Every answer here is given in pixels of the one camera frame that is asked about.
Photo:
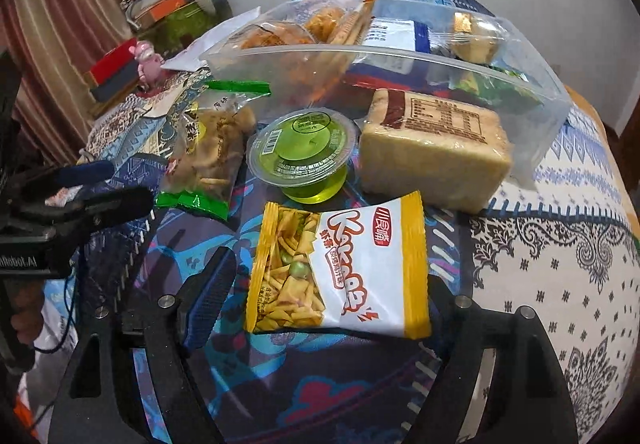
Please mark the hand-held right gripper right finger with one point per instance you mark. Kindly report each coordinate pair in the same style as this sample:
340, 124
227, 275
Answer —
442, 314

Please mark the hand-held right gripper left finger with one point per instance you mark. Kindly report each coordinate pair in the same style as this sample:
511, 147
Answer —
212, 294

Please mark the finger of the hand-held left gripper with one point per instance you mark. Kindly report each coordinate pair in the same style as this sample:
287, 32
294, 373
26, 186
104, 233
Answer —
87, 172
120, 206

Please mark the yellow white snack packet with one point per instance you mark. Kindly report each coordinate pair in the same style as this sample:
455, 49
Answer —
360, 269

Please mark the orange snack packet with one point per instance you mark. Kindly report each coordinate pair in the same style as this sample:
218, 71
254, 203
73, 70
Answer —
270, 35

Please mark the green pea snack packet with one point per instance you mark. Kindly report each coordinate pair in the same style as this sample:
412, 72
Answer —
500, 86

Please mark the clear plastic storage container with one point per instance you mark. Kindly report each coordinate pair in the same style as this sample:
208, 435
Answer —
525, 89

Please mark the red snack packet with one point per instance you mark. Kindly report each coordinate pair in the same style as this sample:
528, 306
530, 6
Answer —
370, 80

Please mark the round biscuit packet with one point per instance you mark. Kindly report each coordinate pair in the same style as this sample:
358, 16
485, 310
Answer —
325, 21

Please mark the blue snack packet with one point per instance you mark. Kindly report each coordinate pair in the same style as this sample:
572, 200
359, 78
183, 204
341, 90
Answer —
395, 36

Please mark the square cracker packet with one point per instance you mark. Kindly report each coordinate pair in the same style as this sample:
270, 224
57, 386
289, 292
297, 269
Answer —
352, 21

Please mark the dark grey box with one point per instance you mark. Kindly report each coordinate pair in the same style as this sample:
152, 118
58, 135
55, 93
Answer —
117, 86

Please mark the green trimmed chips packet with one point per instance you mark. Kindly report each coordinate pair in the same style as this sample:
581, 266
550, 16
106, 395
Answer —
215, 154

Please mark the red gift box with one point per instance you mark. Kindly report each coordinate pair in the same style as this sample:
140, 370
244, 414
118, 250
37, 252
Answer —
112, 61

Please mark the pink rabbit doll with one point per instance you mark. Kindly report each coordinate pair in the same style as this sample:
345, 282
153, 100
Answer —
147, 61

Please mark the striped brown curtain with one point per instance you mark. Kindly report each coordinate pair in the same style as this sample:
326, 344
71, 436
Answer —
55, 24

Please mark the brown printed bread packet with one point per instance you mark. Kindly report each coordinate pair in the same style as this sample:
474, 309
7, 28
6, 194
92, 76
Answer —
435, 159

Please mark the white pillow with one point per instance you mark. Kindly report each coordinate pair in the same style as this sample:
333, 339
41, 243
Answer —
200, 46

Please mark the green jelly cup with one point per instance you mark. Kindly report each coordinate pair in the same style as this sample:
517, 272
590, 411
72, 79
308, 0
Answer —
302, 149

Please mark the green gift bag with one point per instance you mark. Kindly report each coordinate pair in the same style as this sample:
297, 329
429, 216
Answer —
185, 26

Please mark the orange cardboard box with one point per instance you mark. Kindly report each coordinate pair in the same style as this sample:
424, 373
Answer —
165, 6

